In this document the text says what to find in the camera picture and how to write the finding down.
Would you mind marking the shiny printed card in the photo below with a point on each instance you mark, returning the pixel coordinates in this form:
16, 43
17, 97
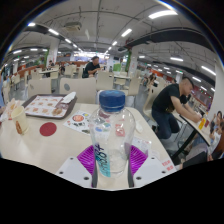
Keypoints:
142, 145

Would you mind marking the beige dining chair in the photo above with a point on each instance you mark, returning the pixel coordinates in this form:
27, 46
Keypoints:
40, 87
80, 90

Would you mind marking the ceiling lights group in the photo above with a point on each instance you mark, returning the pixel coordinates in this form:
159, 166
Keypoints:
162, 14

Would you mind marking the cream paper cup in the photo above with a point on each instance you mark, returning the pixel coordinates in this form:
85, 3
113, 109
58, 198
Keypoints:
19, 116

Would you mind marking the white sign red text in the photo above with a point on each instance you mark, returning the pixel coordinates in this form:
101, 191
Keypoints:
168, 165

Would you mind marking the flat round red coaster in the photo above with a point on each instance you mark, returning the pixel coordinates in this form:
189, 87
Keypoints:
48, 129

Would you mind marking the beige dining chairs group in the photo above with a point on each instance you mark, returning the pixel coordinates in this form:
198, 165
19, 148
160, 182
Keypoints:
105, 80

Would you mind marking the white napkin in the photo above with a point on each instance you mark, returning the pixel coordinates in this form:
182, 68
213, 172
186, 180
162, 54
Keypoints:
68, 97

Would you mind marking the crumpled white tissue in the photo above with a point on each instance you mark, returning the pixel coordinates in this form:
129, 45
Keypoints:
139, 127

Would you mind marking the clear water bottle blue cap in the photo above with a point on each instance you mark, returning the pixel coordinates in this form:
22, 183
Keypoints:
111, 133

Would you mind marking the dark food tray paper liner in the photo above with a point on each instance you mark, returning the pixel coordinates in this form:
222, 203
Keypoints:
43, 105

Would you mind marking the printed sticker leaflet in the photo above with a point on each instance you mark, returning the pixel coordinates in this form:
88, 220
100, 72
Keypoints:
77, 120

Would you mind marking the beige dining table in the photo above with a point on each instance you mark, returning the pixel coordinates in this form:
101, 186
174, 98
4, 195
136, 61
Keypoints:
196, 128

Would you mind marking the ceiling air conditioner unit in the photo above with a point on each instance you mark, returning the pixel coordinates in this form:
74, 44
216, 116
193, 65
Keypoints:
73, 26

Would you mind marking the person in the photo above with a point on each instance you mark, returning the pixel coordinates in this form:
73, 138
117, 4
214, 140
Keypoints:
90, 68
166, 103
150, 79
218, 120

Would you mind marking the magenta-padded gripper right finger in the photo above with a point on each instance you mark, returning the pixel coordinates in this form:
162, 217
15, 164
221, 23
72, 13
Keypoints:
139, 160

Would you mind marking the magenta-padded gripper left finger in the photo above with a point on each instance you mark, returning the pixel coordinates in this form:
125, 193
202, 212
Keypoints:
85, 160

